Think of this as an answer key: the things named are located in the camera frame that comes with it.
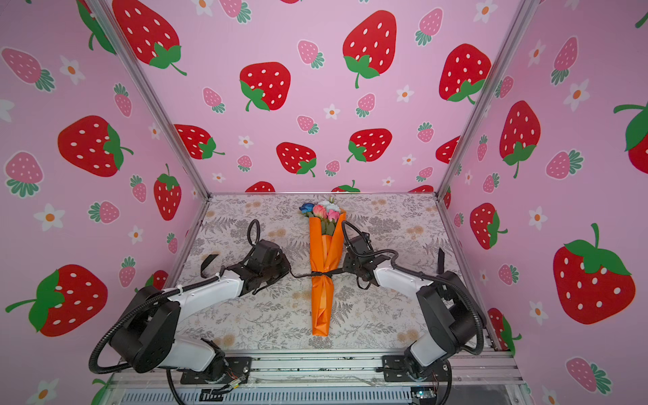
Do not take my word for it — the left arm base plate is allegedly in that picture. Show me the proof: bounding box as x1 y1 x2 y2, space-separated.
181 356 252 386

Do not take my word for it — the white fake rose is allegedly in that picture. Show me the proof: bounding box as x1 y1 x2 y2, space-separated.
320 198 341 213

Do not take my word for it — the right corner aluminium post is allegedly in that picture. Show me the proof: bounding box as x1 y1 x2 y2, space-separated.
436 0 540 202

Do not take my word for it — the blue fake rose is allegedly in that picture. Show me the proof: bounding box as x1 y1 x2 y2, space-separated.
300 202 315 217

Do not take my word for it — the orange wrapping paper sheet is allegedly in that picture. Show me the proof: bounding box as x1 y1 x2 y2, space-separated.
309 210 346 337

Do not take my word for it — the left corner aluminium post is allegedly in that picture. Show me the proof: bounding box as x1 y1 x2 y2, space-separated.
88 0 211 201

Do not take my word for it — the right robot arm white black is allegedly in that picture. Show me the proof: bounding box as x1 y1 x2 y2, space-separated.
344 233 485 381

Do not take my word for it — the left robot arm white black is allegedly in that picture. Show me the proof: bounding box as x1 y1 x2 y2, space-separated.
89 240 291 381

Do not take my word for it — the black ribbon strap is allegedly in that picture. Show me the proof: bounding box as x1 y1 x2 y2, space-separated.
200 247 447 282

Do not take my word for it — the pink fake rose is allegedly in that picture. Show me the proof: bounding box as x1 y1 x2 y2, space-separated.
326 209 340 236
312 204 328 220

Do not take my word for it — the corner aluminium post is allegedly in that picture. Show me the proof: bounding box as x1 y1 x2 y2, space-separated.
88 0 211 201
436 0 540 202

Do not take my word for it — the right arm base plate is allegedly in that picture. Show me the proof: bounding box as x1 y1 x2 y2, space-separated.
376 355 452 382

